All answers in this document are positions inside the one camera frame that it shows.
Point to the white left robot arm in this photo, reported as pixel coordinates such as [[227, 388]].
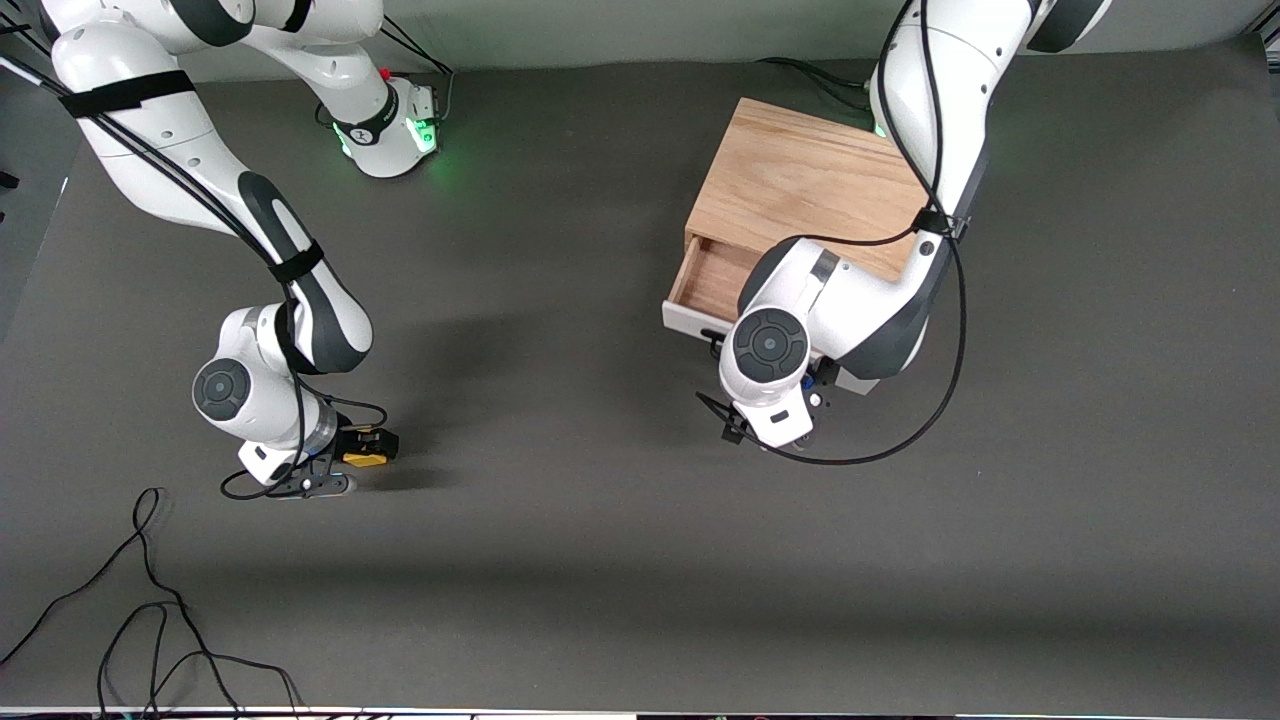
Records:
[[850, 290]]

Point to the wooden drawer cabinet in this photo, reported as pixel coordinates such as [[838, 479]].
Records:
[[800, 170]]

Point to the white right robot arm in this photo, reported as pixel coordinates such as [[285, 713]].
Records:
[[140, 120]]

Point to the aluminium frame rail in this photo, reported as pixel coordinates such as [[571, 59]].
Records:
[[1268, 42]]

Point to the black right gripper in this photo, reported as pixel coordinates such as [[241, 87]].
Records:
[[345, 442]]

